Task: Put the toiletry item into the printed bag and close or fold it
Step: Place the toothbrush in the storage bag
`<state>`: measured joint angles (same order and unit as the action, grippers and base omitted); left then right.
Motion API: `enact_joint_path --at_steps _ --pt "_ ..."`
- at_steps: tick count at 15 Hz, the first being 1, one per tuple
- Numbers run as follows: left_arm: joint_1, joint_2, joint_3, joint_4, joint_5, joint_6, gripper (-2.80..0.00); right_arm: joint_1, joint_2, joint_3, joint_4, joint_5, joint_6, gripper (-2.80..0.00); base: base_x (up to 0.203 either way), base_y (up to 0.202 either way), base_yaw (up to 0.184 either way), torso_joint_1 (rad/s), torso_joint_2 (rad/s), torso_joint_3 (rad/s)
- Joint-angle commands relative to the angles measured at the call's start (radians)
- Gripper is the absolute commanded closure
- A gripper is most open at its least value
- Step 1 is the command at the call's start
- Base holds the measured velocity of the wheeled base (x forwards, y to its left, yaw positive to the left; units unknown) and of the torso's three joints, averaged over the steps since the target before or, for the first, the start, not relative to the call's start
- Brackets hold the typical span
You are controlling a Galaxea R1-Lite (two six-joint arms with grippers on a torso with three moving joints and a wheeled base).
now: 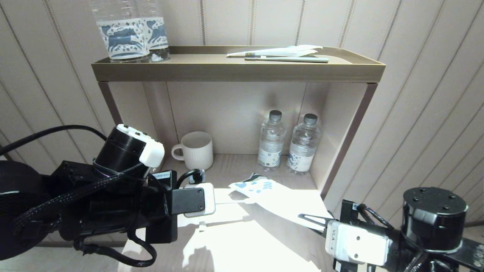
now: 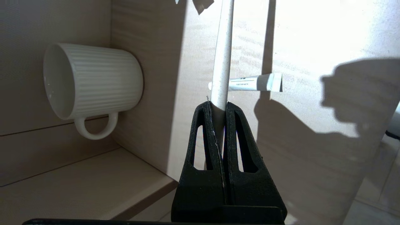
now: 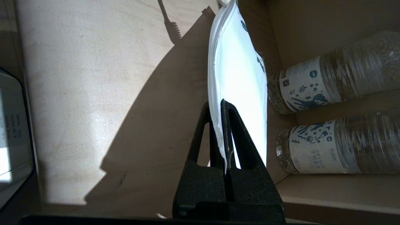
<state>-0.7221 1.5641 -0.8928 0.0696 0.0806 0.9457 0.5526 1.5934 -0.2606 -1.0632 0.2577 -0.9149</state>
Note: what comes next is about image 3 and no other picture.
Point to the beige open shelf cabinet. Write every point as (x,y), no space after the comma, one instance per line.
(328,18)

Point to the small clear water bottle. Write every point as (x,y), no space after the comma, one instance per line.
(312,84)
(315,150)

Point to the white horse-print zip pouch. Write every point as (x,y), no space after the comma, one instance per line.
(240,78)

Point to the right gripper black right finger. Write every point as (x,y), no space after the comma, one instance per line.
(256,190)

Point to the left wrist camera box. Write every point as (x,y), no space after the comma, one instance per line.
(12,131)

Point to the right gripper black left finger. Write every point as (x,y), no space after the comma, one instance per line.
(200,187)

